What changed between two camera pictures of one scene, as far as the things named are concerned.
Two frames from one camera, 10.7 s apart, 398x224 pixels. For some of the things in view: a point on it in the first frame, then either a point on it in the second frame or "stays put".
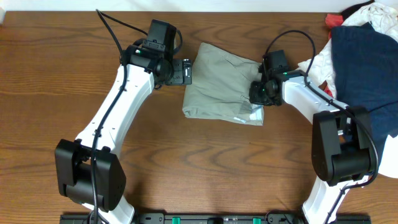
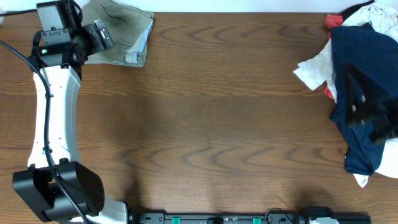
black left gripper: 181,72 to 94,37
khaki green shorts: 221,82 to 129,29
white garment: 384,17 stays put
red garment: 333,20 stays put
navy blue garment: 366,66 stays put
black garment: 351,9 stays put
